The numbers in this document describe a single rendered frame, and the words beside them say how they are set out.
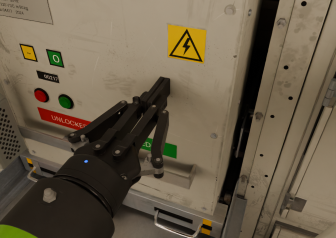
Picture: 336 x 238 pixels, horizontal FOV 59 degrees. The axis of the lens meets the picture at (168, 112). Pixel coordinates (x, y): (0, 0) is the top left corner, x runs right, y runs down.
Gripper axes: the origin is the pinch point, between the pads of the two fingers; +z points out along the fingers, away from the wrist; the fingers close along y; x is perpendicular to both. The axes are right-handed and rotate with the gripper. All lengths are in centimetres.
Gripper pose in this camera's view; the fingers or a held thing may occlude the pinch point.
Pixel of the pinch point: (156, 96)
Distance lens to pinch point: 45.1
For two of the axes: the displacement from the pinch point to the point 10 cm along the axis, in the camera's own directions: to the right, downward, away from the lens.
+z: 3.6, -5.8, 7.3
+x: 0.0, -7.9, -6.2
